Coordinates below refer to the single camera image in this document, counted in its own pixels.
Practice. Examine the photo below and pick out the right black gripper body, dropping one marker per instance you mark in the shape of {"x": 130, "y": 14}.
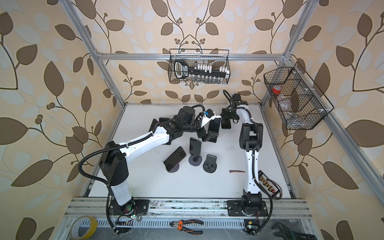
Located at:
{"x": 229, "y": 113}

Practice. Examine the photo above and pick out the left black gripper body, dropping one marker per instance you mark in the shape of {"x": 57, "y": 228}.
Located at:
{"x": 200, "y": 131}

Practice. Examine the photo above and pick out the green phone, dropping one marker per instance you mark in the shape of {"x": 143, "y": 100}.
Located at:
{"x": 195, "y": 147}
{"x": 226, "y": 122}

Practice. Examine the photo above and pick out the silver phone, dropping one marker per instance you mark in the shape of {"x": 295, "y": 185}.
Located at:
{"x": 214, "y": 125}

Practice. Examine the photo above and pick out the purple edged phone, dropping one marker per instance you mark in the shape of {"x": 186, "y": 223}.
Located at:
{"x": 154, "y": 125}

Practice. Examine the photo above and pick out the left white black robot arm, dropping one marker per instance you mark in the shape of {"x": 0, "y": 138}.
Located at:
{"x": 116, "y": 157}

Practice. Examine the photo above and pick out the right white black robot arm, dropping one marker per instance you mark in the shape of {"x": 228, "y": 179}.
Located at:
{"x": 250, "y": 141}

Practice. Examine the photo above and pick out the black rectangular stand back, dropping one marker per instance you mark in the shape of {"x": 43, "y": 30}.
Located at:
{"x": 211, "y": 139}

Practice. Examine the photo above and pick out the round black stand front right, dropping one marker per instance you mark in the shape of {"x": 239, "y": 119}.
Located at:
{"x": 210, "y": 164}

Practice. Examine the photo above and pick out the black phone front left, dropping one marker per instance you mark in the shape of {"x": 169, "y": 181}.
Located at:
{"x": 175, "y": 158}

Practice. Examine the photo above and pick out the round dark stand front left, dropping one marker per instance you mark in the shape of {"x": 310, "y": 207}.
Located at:
{"x": 174, "y": 169}

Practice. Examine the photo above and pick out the black socket tool set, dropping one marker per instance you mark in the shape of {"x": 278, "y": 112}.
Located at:
{"x": 197, "y": 71}

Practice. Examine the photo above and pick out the red capped item in basket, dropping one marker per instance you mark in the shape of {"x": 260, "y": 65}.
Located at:
{"x": 276, "y": 89}

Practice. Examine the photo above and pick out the black charger board with connectors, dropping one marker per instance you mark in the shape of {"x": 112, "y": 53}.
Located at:
{"x": 273, "y": 189}

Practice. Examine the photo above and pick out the black adjustable wrench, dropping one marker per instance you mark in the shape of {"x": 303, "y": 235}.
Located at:
{"x": 288, "y": 234}

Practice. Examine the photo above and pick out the yellow tape roll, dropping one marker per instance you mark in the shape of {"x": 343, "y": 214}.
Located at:
{"x": 83, "y": 228}

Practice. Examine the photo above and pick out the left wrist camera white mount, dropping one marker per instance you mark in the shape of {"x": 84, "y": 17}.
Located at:
{"x": 208, "y": 116}

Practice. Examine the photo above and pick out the black wire basket back wall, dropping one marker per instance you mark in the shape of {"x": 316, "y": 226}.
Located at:
{"x": 215, "y": 57}

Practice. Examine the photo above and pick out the black wire basket wall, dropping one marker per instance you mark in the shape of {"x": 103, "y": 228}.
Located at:
{"x": 215, "y": 57}
{"x": 302, "y": 103}

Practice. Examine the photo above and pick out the black wire basket right wall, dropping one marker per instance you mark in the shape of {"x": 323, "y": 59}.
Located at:
{"x": 302, "y": 103}

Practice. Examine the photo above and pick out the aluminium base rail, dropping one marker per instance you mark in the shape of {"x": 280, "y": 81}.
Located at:
{"x": 159, "y": 212}

